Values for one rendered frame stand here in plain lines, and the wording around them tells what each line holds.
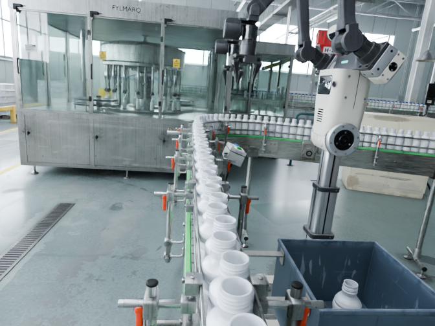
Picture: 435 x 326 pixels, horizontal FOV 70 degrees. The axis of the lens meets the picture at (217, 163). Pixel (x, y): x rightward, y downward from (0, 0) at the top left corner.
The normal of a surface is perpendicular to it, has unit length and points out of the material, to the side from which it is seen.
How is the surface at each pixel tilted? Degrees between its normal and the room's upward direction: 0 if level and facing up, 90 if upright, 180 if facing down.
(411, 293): 90
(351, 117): 101
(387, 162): 90
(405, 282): 90
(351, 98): 90
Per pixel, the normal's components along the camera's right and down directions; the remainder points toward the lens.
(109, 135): 0.09, 0.24
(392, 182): -0.22, 0.21
